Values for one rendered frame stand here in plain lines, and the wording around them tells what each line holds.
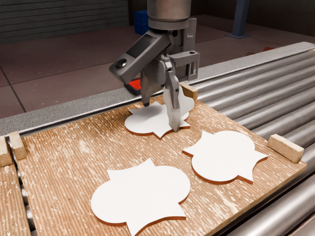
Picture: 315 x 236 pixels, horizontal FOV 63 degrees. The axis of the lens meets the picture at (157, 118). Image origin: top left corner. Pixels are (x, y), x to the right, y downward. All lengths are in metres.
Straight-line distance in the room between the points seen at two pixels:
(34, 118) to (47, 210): 0.30
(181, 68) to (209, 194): 0.24
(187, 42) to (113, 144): 0.24
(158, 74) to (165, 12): 0.11
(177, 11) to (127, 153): 0.25
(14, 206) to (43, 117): 0.28
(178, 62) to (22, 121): 0.38
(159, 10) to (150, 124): 0.22
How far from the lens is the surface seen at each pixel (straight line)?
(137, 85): 0.72
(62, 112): 0.66
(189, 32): 0.49
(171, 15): 0.44
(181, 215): 0.36
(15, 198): 0.44
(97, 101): 0.68
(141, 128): 0.51
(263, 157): 0.47
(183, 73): 0.51
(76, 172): 0.44
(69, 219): 0.38
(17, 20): 5.18
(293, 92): 0.82
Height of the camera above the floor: 1.23
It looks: 32 degrees down
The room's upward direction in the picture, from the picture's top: straight up
